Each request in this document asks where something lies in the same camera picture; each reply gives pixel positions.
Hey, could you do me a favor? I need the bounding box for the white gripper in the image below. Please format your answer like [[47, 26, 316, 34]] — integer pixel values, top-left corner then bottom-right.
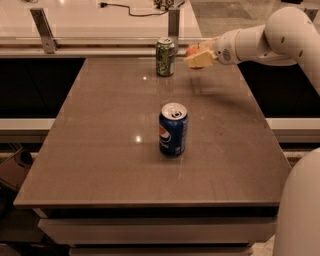
[[184, 30, 240, 69]]

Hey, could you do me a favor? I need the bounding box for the red apple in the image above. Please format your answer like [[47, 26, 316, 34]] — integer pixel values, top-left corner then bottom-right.
[[184, 44, 206, 70]]

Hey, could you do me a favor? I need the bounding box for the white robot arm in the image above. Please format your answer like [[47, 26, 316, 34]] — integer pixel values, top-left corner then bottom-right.
[[184, 7, 320, 256]]

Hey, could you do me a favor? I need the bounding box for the green soda can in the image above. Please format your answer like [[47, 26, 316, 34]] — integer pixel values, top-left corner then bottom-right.
[[156, 37, 175, 77]]

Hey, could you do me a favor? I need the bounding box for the blue Pepsi can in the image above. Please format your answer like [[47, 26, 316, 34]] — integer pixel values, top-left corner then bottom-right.
[[159, 102, 189, 157]]

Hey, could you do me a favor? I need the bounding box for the grey drawer cabinet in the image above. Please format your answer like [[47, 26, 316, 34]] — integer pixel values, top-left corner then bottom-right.
[[38, 217, 276, 256]]

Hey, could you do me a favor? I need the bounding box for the dark chair at left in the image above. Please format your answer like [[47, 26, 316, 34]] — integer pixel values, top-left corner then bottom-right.
[[0, 143, 33, 218]]

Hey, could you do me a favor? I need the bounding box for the middle metal railing bracket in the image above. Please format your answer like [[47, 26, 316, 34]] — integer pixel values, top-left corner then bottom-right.
[[168, 8, 180, 52]]

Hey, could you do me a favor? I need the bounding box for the metal railing bracket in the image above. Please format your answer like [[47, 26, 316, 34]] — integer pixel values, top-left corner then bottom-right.
[[30, 8, 58, 54], [304, 8, 318, 21], [168, 8, 180, 52]]

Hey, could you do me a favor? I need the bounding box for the right metal railing bracket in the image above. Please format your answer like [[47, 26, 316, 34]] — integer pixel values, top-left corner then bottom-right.
[[304, 8, 318, 21]]

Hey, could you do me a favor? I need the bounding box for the black power cable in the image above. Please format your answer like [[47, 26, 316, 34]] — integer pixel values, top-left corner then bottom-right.
[[98, 1, 169, 18]]

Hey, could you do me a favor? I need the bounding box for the left metal railing bracket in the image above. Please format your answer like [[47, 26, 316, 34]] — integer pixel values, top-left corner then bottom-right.
[[30, 8, 58, 54]]

